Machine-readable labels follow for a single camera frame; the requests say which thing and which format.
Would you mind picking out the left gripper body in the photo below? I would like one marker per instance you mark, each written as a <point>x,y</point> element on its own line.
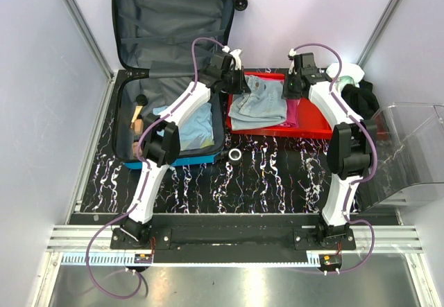
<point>233,81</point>

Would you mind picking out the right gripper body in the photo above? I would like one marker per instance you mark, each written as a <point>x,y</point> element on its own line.
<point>290,86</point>

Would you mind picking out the magenta cloth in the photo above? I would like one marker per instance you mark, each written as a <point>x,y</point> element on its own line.
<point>291,113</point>

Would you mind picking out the light blue denim garment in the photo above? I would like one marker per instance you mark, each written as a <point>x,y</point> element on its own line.
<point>241,109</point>

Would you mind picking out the light blue t-shirt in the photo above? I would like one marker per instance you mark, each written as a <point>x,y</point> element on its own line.
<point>197,131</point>

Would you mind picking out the blue hard-shell suitcase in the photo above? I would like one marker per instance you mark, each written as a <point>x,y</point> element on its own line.
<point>159,44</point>

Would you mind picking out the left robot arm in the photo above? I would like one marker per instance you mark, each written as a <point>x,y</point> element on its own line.
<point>159,145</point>

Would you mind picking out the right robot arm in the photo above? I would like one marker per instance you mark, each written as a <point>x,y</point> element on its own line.
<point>351,151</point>

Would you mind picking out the red plastic bin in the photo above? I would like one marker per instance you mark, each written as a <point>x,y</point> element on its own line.
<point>311,123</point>

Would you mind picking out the white cloth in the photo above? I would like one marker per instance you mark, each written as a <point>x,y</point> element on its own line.
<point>351,74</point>

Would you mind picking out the black cloth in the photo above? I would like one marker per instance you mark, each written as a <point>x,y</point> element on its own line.
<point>361,99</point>

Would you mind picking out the beige foundation bottle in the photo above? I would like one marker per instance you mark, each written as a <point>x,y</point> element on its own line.
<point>138,129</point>

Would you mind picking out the clear plastic container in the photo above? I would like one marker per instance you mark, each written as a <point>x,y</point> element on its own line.
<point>410,159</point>

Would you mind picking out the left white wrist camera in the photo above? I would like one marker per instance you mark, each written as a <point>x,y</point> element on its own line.
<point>236,56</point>

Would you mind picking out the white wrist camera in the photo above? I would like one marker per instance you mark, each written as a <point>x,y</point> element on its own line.
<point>236,56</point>
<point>292,55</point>

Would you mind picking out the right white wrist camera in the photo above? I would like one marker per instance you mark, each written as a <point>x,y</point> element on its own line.
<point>292,55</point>

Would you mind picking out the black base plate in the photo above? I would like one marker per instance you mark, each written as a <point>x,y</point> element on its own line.
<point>192,254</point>

